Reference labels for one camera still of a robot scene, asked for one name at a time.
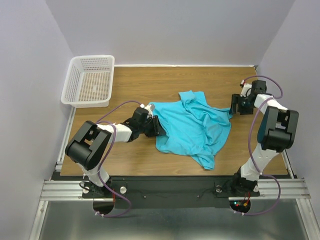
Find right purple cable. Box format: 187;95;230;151
233;75;284;216

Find white perforated plastic basket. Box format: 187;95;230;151
60;55;115;108

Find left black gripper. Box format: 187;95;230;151
138;115;166;137

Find turquoise t shirt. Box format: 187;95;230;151
153;90;233;170

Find aluminium frame rail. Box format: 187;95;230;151
40;178;311;201

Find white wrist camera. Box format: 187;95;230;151
140;103;155;114
240;80;252;98

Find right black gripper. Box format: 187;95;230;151
228;93;254;114

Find right metal knob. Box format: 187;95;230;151
215;185;223;193

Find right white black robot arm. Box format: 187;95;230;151
229;75;299;195

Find left white knob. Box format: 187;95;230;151
119;186;127;194

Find circuit board with leds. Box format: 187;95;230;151
229;200;251;213

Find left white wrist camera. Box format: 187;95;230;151
140;103;155;114

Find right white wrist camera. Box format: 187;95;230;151
240;80;252;98

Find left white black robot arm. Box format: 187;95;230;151
64;103;166;197

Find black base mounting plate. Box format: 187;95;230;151
82;175;260;209

